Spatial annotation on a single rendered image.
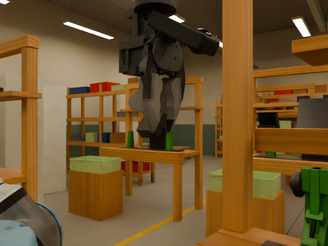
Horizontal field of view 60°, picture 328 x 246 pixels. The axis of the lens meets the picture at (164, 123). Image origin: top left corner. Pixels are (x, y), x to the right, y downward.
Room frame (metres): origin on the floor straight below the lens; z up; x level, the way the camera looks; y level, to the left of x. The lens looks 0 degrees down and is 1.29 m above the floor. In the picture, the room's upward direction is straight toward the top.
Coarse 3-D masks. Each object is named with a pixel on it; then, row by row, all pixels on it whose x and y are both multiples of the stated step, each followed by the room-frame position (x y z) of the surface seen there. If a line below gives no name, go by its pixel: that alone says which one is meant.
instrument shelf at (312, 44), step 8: (296, 40) 0.83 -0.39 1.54; (304, 40) 0.82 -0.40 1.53; (312, 40) 0.80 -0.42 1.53; (320, 40) 0.79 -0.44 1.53; (296, 48) 0.83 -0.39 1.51; (304, 48) 0.82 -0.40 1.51; (312, 48) 0.80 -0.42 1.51; (320, 48) 0.79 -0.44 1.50; (304, 56) 0.87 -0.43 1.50; (312, 56) 0.87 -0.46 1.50; (320, 56) 0.87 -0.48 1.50; (312, 64) 1.00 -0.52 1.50; (320, 64) 1.00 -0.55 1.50
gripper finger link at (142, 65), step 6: (144, 54) 0.43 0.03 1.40; (150, 54) 0.42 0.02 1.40; (144, 60) 0.42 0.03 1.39; (150, 60) 0.42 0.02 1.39; (144, 66) 0.42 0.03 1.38; (150, 66) 0.42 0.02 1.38; (156, 66) 0.43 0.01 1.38; (144, 72) 0.42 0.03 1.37; (150, 72) 0.42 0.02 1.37; (156, 72) 0.44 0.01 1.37; (144, 78) 0.42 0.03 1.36; (150, 78) 0.42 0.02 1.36; (144, 84) 0.42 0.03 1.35; (150, 84) 0.42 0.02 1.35; (144, 90) 0.43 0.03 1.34; (150, 90) 0.42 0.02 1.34; (144, 96) 0.43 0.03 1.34; (150, 96) 0.42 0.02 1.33
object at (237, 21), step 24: (240, 0) 1.07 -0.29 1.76; (240, 24) 1.07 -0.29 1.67; (240, 48) 1.07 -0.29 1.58; (240, 72) 1.07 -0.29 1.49; (240, 96) 1.07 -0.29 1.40; (240, 120) 1.07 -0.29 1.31; (240, 144) 1.07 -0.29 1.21; (240, 168) 1.07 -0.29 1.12; (240, 192) 1.07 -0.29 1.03; (240, 216) 1.07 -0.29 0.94
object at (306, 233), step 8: (312, 216) 0.76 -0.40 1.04; (320, 216) 0.75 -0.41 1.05; (312, 224) 0.76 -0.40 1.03; (320, 224) 0.76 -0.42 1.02; (304, 232) 0.77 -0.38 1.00; (312, 232) 0.74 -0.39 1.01; (320, 232) 0.75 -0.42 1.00; (304, 240) 0.73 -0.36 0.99; (312, 240) 0.72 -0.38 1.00; (320, 240) 0.74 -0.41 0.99
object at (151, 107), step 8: (152, 72) 0.43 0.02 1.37; (152, 80) 0.43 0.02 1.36; (160, 80) 0.44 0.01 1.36; (152, 88) 0.43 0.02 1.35; (160, 88) 0.44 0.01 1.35; (136, 96) 0.46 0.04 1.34; (152, 96) 0.43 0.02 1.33; (128, 104) 0.47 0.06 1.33; (136, 104) 0.45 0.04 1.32; (144, 104) 0.43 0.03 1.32; (152, 104) 0.43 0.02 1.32; (160, 104) 0.44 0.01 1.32; (144, 112) 0.44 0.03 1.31; (152, 112) 0.43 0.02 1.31; (152, 120) 0.44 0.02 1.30; (160, 120) 0.44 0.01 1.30; (152, 128) 0.44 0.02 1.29
